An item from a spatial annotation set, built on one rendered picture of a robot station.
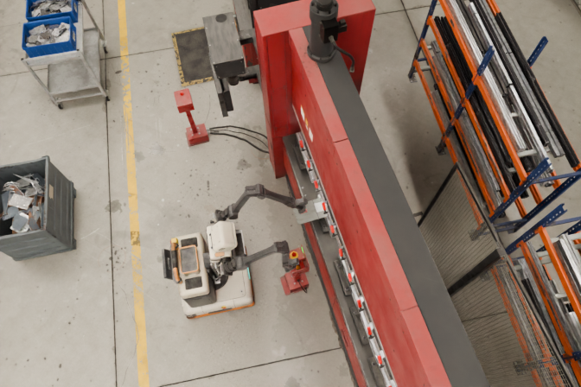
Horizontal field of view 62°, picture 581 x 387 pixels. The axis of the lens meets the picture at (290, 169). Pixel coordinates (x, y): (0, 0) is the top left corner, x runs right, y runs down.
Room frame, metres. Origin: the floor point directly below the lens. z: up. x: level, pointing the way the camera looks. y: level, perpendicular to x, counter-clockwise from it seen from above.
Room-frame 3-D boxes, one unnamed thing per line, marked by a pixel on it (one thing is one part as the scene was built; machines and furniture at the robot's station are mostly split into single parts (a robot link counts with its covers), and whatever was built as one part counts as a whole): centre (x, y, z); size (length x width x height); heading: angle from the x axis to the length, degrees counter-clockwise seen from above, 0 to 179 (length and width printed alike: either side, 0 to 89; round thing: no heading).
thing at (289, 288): (1.18, 0.00, 0.06); 0.25 x 0.20 x 0.12; 107
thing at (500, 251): (0.85, -1.27, 1.00); 0.05 x 0.05 x 2.00; 15
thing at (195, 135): (2.93, 1.08, 0.41); 0.25 x 0.20 x 0.83; 105
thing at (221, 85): (2.61, 0.58, 1.42); 0.45 x 0.12 x 0.36; 12
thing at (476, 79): (2.68, -1.92, 0.87); 2.20 x 0.50 x 1.75; 10
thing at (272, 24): (2.58, -0.21, 1.15); 0.85 x 0.25 x 2.30; 105
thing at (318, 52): (2.14, -0.28, 2.53); 0.33 x 0.25 x 0.47; 15
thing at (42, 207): (1.91, 2.61, 0.36); 0.80 x 0.60 x 0.72; 10
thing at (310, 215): (1.56, -0.15, 1.00); 0.26 x 0.18 x 0.01; 105
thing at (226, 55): (2.68, 0.50, 1.53); 0.51 x 0.25 x 0.85; 12
